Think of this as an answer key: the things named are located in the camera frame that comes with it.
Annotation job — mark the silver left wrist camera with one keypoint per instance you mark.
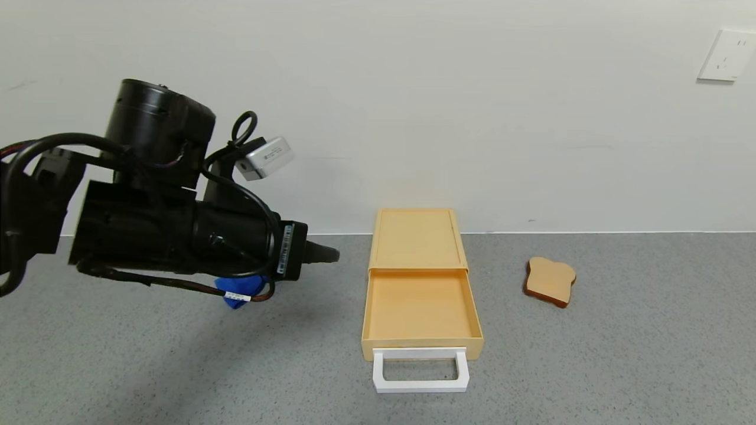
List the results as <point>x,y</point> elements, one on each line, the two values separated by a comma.
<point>267,158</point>

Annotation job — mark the toast slice toy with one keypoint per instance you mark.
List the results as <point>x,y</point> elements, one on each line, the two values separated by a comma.
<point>550,281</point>

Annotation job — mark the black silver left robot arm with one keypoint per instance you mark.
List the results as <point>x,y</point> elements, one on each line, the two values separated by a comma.
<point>130,230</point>

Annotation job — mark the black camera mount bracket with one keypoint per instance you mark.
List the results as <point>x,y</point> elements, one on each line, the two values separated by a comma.
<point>220,183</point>

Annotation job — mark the blue rolled cloth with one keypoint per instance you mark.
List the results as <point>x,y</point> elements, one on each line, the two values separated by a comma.
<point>239,290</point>

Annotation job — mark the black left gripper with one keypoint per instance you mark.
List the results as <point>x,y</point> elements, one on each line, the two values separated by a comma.
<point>293,250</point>

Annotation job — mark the white wall socket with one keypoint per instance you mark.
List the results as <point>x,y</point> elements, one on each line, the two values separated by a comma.
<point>727,55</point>

